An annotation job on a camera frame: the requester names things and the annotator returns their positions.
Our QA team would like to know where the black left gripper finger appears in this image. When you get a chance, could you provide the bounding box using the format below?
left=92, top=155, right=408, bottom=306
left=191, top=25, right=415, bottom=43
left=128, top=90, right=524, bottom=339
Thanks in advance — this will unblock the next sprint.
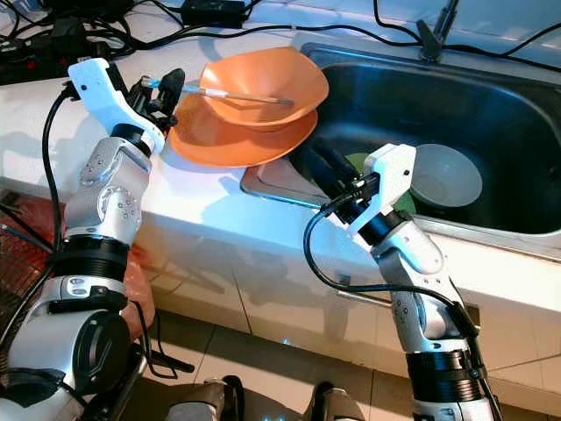
left=111, top=60, right=143, bottom=104
left=156, top=68, right=187, bottom=119

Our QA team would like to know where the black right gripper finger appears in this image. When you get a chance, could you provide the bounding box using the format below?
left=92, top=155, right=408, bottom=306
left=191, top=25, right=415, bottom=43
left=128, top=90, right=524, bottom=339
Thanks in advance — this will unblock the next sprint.
left=302, top=145, right=356, bottom=201
left=316, top=140, right=371, bottom=185

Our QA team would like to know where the white kitchen cabinet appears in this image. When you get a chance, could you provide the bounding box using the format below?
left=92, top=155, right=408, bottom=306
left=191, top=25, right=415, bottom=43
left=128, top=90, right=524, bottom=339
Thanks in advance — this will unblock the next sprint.
left=140, top=224, right=561, bottom=396

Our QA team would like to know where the orange plastic plate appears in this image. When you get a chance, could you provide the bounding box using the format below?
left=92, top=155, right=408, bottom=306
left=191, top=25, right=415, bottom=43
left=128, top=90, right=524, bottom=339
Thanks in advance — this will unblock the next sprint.
left=168, top=90, right=319, bottom=168

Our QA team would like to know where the black power adapter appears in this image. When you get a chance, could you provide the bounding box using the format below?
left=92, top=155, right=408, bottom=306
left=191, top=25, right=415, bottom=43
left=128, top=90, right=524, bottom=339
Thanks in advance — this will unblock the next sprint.
left=181, top=0, right=249, bottom=28

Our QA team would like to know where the grey bowl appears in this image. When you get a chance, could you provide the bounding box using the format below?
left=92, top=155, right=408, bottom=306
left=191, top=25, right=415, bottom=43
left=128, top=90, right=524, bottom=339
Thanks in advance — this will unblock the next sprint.
left=406, top=142, right=486, bottom=210

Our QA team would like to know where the orange plastic bowl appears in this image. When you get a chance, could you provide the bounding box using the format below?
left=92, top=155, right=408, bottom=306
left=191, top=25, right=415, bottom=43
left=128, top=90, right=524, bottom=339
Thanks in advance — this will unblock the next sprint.
left=199, top=46, right=330, bottom=132

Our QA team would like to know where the dark metal faucet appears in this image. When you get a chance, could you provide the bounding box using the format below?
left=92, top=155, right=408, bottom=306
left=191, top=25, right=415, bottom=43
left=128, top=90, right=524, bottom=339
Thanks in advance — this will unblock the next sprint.
left=415, top=0, right=462, bottom=63

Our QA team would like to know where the stainless steel sink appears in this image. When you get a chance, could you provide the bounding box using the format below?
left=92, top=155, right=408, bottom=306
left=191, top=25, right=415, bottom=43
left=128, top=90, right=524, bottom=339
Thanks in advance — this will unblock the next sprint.
left=239, top=40, right=561, bottom=261

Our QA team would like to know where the robot right leg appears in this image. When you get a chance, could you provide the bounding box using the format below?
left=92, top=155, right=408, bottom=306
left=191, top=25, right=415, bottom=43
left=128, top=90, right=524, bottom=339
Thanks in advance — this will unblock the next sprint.
left=305, top=380, right=371, bottom=421

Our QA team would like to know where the robot leg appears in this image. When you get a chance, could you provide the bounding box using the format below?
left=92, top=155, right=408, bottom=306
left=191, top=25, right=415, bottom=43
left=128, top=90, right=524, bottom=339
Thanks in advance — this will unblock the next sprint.
left=305, top=380, right=371, bottom=421
left=174, top=375, right=239, bottom=421

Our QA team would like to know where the robot left leg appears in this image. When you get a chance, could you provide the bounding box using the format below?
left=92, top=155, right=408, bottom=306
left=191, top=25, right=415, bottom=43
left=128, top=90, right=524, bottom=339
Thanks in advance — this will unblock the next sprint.
left=174, top=375, right=239, bottom=421

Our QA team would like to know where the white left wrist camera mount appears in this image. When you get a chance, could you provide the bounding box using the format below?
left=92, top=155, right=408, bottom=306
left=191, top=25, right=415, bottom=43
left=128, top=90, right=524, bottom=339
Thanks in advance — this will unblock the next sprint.
left=67, top=57, right=167, bottom=156

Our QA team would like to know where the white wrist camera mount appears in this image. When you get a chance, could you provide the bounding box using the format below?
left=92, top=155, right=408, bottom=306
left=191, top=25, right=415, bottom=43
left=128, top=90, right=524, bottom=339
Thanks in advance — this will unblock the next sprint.
left=67, top=57, right=167, bottom=156
left=345, top=142, right=418, bottom=239

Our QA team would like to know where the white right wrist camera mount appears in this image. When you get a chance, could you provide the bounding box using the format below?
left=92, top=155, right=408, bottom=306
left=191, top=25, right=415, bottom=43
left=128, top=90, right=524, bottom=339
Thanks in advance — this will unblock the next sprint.
left=345, top=142, right=418, bottom=239

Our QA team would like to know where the metal cabinet handle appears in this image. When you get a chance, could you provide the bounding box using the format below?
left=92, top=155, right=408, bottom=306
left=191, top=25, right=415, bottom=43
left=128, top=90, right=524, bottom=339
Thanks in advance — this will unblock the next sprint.
left=331, top=286, right=397, bottom=310

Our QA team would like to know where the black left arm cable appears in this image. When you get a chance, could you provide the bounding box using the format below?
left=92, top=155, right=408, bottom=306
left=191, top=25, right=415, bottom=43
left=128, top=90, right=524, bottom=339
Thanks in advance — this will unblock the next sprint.
left=0, top=81, right=82, bottom=352

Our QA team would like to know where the long black power cable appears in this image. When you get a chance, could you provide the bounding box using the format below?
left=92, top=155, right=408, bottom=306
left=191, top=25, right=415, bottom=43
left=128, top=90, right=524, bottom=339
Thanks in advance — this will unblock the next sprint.
left=88, top=18, right=561, bottom=62

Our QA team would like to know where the wire grille floor fan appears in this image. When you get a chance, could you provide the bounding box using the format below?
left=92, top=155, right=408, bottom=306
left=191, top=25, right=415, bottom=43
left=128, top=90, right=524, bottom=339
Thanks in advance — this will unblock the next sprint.
left=0, top=226, right=55, bottom=360

